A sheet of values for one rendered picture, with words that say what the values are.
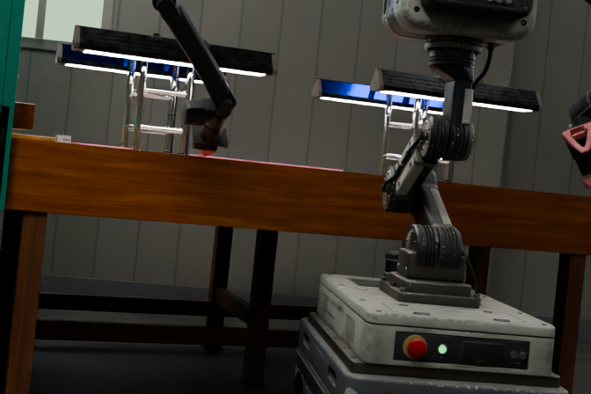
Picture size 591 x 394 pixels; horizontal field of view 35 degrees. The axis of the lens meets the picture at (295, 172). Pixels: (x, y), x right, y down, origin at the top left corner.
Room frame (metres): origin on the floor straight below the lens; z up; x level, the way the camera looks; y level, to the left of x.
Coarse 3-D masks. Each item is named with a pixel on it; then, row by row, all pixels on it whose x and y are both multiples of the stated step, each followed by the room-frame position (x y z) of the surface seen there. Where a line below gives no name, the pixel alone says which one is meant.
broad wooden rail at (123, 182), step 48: (48, 144) 2.40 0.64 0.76; (48, 192) 2.40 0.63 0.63; (96, 192) 2.44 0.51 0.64; (144, 192) 2.48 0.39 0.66; (192, 192) 2.52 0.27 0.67; (240, 192) 2.57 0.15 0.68; (288, 192) 2.61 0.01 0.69; (336, 192) 2.66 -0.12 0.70; (480, 192) 2.82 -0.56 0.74; (528, 192) 2.87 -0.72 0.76; (480, 240) 2.82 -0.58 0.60; (528, 240) 2.88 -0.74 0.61; (576, 240) 2.94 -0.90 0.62
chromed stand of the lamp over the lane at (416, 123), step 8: (440, 80) 3.11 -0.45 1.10; (480, 80) 3.18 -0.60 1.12; (416, 104) 3.27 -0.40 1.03; (416, 112) 3.27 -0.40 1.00; (416, 120) 3.27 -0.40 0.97; (416, 128) 3.27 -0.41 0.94; (440, 160) 3.31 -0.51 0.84; (448, 160) 3.32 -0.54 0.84; (448, 168) 3.32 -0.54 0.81; (448, 176) 3.32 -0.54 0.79
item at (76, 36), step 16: (80, 32) 2.72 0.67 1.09; (96, 32) 2.73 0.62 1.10; (112, 32) 2.75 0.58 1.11; (80, 48) 2.70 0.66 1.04; (96, 48) 2.71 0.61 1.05; (112, 48) 2.73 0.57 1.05; (128, 48) 2.74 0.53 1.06; (144, 48) 2.76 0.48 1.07; (160, 48) 2.78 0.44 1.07; (176, 48) 2.80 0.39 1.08; (208, 48) 2.84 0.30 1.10; (224, 48) 2.87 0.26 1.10; (240, 48) 2.89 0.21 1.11; (224, 64) 2.84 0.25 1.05; (240, 64) 2.86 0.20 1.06; (256, 64) 2.88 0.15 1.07; (272, 64) 2.90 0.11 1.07
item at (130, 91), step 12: (132, 60) 3.17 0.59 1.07; (132, 72) 3.17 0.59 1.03; (132, 84) 3.18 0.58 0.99; (132, 96) 3.18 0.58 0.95; (156, 96) 3.21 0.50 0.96; (168, 96) 3.22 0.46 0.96; (168, 108) 3.23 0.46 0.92; (168, 120) 3.22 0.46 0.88; (156, 132) 3.21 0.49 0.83; (120, 144) 3.18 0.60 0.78; (168, 144) 3.22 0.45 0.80
